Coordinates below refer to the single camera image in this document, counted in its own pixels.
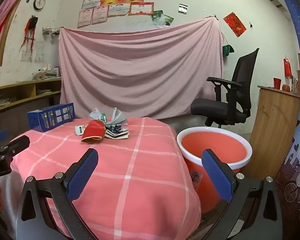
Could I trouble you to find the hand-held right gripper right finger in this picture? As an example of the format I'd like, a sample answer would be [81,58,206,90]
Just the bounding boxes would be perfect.
[201,149,283,240]

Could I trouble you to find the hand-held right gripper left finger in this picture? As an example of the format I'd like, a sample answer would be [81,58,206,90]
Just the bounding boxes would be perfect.
[16,148,99,240]

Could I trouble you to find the red plastic bucket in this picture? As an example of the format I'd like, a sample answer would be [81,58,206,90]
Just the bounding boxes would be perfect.
[177,127,253,214]

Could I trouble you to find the red pouch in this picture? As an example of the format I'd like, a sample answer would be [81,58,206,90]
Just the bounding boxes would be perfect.
[81,120,107,141]

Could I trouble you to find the blue cardboard box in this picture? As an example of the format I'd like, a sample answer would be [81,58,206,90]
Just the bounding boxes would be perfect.
[27,102,76,132]

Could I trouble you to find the curved wooden shelf desk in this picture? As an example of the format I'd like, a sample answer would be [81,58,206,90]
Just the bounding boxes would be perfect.
[0,78,62,130]

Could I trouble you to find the pink checked tablecloth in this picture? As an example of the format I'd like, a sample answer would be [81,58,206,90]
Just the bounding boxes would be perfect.
[9,117,202,240]

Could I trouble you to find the black office chair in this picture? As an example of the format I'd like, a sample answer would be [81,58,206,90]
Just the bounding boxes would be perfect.
[191,48,260,130]

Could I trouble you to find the stack of newspapers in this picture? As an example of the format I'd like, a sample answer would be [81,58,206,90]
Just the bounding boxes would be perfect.
[32,64,60,81]

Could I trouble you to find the wooden cabinet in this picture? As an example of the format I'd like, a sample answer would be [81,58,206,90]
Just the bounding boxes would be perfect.
[247,85,300,180]

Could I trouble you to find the pink hanging sheet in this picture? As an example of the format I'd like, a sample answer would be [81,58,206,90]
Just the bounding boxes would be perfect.
[58,16,224,120]

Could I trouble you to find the red and black tassel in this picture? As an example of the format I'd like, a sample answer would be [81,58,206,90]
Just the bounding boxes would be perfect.
[19,16,38,53]

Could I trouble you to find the green hanging holder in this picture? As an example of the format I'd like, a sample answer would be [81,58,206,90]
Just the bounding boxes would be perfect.
[222,44,235,57]

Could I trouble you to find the red hanging decoration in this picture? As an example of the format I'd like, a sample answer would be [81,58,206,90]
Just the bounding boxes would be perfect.
[284,58,292,77]

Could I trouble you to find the pink curtain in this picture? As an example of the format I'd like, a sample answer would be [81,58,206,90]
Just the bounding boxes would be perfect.
[0,0,33,50]

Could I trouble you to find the blue printed curtain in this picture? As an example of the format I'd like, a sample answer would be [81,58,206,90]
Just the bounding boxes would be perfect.
[274,0,300,240]

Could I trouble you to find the wooden window frame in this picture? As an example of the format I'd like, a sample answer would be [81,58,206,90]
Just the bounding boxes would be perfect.
[0,2,18,68]

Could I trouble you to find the white wall papers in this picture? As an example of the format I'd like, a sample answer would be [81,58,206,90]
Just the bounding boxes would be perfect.
[20,41,45,63]

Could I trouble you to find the small wall shelf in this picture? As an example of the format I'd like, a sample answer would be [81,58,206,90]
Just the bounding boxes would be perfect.
[42,27,62,35]

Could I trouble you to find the red wall poster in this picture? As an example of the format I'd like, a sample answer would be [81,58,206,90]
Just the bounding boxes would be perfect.
[223,12,247,37]

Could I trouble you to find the green wall photos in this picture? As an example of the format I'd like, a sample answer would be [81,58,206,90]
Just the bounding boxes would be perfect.
[151,10,174,27]

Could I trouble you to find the group of wall certificates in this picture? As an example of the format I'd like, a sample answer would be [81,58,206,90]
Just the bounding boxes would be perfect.
[77,0,171,28]

